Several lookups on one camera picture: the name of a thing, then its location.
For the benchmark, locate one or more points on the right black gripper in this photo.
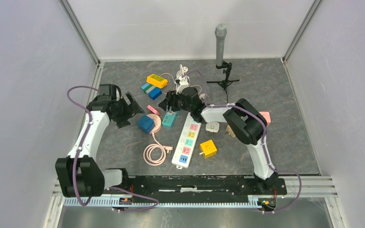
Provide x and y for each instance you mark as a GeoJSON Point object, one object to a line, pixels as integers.
{"type": "Point", "coordinates": [171, 97]}

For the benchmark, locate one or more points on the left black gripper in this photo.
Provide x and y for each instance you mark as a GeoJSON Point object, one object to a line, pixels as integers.
{"type": "Point", "coordinates": [132, 109]}

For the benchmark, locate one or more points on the pink plug adapter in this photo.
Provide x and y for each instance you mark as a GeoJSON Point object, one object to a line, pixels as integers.
{"type": "Point", "coordinates": [153, 110]}

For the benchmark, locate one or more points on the pink round socket reel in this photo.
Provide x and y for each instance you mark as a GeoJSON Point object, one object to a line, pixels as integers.
{"type": "Point", "coordinates": [157, 123]}

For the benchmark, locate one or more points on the blue white cube adapter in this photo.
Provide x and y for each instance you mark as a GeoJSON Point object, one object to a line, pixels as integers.
{"type": "Point", "coordinates": [146, 124]}

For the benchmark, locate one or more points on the white plug adapter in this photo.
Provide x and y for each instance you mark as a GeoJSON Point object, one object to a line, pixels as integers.
{"type": "Point", "coordinates": [212, 127]}

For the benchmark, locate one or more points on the white multicolour power strip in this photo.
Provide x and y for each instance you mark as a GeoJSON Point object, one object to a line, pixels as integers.
{"type": "Point", "coordinates": [190, 130]}

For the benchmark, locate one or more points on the yellow cube socket adapter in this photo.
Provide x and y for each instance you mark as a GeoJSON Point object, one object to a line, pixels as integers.
{"type": "Point", "coordinates": [208, 149]}

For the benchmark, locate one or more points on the beige cube socket adapter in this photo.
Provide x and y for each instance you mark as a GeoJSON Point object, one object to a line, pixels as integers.
{"type": "Point", "coordinates": [230, 131]}

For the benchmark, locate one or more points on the pink cube socket adapter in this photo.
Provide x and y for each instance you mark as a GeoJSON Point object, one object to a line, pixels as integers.
{"type": "Point", "coordinates": [266, 116]}

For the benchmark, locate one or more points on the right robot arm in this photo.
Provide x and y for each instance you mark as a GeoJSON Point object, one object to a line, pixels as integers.
{"type": "Point", "coordinates": [248, 125]}

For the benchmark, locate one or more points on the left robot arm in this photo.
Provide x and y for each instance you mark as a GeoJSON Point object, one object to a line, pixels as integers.
{"type": "Point", "coordinates": [78, 173]}

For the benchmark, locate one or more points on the blue green power strip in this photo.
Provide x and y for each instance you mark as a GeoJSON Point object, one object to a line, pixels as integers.
{"type": "Point", "coordinates": [152, 91]}

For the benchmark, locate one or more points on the teal power strip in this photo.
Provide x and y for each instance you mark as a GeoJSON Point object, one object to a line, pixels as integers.
{"type": "Point", "coordinates": [169, 119]}

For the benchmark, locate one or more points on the yellow rectangular power strip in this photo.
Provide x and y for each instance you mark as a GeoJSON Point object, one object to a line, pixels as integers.
{"type": "Point", "coordinates": [157, 81]}

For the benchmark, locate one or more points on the black microphone tripod stand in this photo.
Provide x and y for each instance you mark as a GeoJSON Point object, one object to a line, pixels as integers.
{"type": "Point", "coordinates": [226, 82]}

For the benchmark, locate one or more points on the grey microphone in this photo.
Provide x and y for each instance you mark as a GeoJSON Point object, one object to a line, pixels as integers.
{"type": "Point", "coordinates": [220, 34]}

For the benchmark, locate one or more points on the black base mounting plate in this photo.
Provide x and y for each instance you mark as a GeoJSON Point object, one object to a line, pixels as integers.
{"type": "Point", "coordinates": [200, 188]}

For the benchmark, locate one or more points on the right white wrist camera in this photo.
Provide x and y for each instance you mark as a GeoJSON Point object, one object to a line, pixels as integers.
{"type": "Point", "coordinates": [182, 82]}

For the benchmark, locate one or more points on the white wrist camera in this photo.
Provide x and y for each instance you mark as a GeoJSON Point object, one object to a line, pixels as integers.
{"type": "Point", "coordinates": [182, 82]}
{"type": "Point", "coordinates": [110, 90]}

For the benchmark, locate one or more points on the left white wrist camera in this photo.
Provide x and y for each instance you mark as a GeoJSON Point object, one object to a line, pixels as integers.
{"type": "Point", "coordinates": [110, 90]}

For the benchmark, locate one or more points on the grey slotted cable duct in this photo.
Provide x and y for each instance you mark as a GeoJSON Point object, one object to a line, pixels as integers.
{"type": "Point", "coordinates": [303, 186]}

